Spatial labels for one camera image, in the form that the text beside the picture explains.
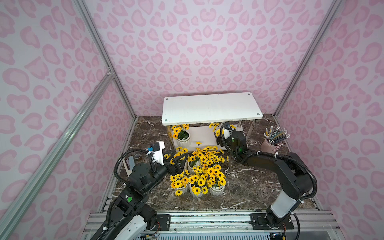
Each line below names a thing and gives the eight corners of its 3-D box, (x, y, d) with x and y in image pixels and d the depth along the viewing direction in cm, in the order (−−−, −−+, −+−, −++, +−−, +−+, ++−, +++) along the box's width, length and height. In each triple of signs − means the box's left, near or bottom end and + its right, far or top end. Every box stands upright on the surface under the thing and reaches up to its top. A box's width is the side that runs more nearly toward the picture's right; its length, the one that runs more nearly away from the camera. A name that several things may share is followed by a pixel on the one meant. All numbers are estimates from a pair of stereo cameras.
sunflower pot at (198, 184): (189, 200, 82) (188, 191, 70) (190, 183, 88) (188, 172, 76) (207, 200, 82) (208, 191, 70) (206, 183, 88) (207, 172, 76)
